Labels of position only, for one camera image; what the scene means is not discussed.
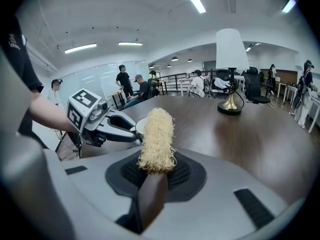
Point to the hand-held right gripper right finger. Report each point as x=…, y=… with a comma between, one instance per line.
x=220, y=191

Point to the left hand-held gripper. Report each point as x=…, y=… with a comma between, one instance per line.
x=82, y=101

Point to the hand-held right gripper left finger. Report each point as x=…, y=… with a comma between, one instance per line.
x=100, y=179

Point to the white ceramic mug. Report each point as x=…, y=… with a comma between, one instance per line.
x=140, y=125

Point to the tan bristle brush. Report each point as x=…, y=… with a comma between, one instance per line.
x=157, y=139

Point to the person's left forearm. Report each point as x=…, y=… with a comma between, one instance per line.
x=50, y=115

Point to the small wooden desk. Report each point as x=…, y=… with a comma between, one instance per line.
x=116, y=93

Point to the frosted glass partition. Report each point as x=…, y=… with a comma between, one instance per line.
x=100, y=81

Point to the black and white railing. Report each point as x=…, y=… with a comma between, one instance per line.
x=175, y=77

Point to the white cloth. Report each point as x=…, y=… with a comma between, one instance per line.
x=221, y=82

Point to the black office chair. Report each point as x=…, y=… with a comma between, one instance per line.
x=253, y=84
x=222, y=74

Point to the person's black t-shirt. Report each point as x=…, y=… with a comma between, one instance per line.
x=17, y=59

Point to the white table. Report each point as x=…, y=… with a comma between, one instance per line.
x=315, y=101
x=291, y=87

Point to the white shade brass table lamp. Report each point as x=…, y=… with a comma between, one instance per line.
x=231, y=49

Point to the small ceiling light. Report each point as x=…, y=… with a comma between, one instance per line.
x=248, y=49

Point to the dark green wall board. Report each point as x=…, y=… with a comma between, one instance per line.
x=208, y=65

